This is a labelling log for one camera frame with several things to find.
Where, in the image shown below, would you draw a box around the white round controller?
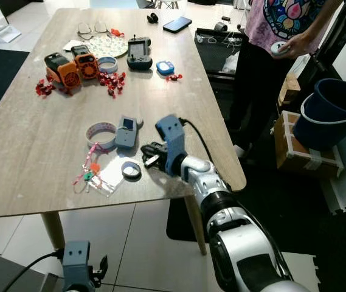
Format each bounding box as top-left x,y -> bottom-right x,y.
270,41 -> 289,57

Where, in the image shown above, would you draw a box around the keys with pink ribbon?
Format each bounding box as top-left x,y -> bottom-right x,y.
73,144 -> 103,194

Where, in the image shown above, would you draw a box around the person's left hand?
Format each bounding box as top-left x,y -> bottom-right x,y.
279,32 -> 316,60

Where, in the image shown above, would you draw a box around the grey handheld device with screen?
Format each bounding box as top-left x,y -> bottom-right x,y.
114,114 -> 144,150

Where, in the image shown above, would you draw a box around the clear plastic card sleeve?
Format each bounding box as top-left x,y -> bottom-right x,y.
91,157 -> 133,198

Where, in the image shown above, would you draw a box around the large pink patterned tape roll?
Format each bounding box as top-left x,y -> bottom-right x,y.
86,121 -> 117,151

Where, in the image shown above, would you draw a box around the small blue device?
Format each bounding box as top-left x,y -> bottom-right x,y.
156,60 -> 175,76

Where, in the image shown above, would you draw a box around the black handheld console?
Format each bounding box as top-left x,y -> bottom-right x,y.
127,36 -> 153,71

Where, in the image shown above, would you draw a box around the orange black handheld device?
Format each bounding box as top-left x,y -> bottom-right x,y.
44,52 -> 80,89
71,45 -> 100,80

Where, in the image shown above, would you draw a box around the black open crate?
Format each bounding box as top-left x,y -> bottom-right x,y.
195,27 -> 246,77

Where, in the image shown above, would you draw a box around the round patterned plate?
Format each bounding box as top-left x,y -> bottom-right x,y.
89,35 -> 129,59

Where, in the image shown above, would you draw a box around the light wooden table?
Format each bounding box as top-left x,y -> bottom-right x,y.
0,7 -> 247,256

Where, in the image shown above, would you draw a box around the white plastic bag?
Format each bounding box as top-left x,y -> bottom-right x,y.
221,52 -> 243,75

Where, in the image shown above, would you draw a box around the person in pink shirt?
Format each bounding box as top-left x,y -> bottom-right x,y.
226,0 -> 346,160

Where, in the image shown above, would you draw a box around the black smartphone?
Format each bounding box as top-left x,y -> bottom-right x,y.
162,16 -> 193,33

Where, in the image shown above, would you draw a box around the taped cardboard box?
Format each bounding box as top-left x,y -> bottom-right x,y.
274,110 -> 345,179

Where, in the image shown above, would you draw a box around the white paper card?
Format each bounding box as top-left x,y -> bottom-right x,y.
63,40 -> 85,52

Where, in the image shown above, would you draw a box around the thin framed glasses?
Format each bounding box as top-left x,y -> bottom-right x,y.
77,22 -> 109,40

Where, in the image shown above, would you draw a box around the small brown box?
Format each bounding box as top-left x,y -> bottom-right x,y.
278,73 -> 301,107

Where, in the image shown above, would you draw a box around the dark blue bucket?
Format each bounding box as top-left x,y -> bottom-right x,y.
293,78 -> 346,151

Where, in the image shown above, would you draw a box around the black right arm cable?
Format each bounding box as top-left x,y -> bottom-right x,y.
182,119 -> 216,165

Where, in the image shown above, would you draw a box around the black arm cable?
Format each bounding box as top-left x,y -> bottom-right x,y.
182,119 -> 216,165
2,248 -> 65,292

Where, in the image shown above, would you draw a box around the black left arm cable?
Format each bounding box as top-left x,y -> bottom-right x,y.
2,248 -> 65,292

